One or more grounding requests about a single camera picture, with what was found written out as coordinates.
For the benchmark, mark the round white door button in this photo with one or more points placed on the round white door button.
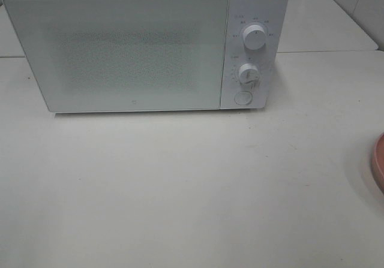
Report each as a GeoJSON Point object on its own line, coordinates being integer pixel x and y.
{"type": "Point", "coordinates": [243, 98]}

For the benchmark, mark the white microwave door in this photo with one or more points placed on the white microwave door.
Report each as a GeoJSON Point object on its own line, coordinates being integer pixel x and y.
{"type": "Point", "coordinates": [123, 55]}

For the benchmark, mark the pink round plate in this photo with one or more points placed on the pink round plate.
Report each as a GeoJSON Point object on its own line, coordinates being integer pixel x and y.
{"type": "Point", "coordinates": [377, 162]}

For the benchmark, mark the lower white timer knob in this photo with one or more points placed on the lower white timer knob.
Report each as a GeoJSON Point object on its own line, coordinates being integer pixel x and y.
{"type": "Point", "coordinates": [248, 74]}

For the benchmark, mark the upper white power knob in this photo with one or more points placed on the upper white power knob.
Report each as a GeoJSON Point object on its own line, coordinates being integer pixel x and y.
{"type": "Point", "coordinates": [254, 36]}

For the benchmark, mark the white microwave oven body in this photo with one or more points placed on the white microwave oven body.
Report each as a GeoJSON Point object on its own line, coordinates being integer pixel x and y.
{"type": "Point", "coordinates": [241, 13]}

